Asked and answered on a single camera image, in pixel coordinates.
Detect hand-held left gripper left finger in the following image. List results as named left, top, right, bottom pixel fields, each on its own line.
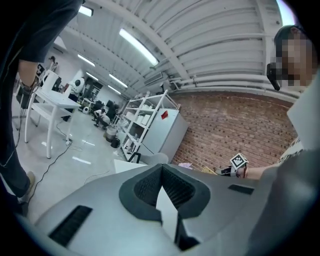
left=33, top=163, right=181, bottom=256

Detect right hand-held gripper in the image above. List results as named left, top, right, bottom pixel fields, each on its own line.
left=221, top=152, right=250, bottom=179

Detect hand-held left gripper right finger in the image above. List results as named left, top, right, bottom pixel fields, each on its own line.
left=161, top=163, right=259, bottom=243

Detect person's right forearm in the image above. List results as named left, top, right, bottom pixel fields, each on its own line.
left=239, top=165, right=270, bottom=180

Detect grey shell chair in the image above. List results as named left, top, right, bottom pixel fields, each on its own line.
left=139, top=152, right=170, bottom=166

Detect grey refrigerator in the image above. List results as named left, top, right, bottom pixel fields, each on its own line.
left=136, top=107, right=190, bottom=161

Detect person's cream printed shirt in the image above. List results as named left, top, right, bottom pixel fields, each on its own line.
left=276, top=72, right=320, bottom=166

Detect woven laundry basket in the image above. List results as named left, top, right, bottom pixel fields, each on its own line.
left=105, top=125, right=119, bottom=141

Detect white shelving rack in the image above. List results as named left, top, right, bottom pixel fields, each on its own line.
left=119, top=89, right=181, bottom=162

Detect ceiling air conditioner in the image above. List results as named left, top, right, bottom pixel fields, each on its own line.
left=143, top=71, right=164, bottom=86

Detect white side table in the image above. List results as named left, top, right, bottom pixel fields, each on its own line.
left=24, top=69, right=83, bottom=160

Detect ceiling strip light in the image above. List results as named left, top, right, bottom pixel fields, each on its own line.
left=77, top=53, right=97, bottom=68
left=275, top=0, right=296, bottom=26
left=108, top=73, right=129, bottom=89
left=78, top=5, right=95, bottom=17
left=118, top=27, right=160, bottom=67

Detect black floor cable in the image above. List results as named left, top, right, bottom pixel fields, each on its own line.
left=24, top=143, right=71, bottom=206

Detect black head-worn camera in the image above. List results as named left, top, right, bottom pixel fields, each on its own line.
left=266, top=62, right=282, bottom=92

